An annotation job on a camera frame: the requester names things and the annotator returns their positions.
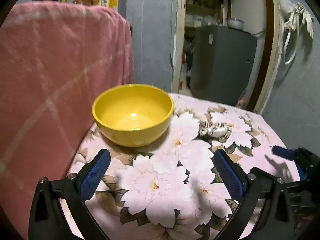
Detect silver brown wrapper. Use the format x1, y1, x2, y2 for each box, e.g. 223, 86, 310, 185
198, 120, 232, 142

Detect pink floral tablecloth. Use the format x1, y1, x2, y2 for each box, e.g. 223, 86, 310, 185
69, 94, 299, 239

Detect grey refrigerator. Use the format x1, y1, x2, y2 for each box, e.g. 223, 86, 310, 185
190, 25, 257, 106

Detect yellow bowl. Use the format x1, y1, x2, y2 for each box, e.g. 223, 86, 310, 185
92, 84, 174, 147

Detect white rubber gloves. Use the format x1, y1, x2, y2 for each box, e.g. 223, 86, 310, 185
284, 3, 314, 39

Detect steel pot on refrigerator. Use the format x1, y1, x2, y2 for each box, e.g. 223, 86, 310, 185
227, 18, 244, 31

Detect red checked cloth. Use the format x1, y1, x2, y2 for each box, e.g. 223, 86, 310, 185
1, 2, 135, 239

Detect wooden door frame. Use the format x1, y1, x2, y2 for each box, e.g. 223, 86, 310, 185
171, 0, 281, 113

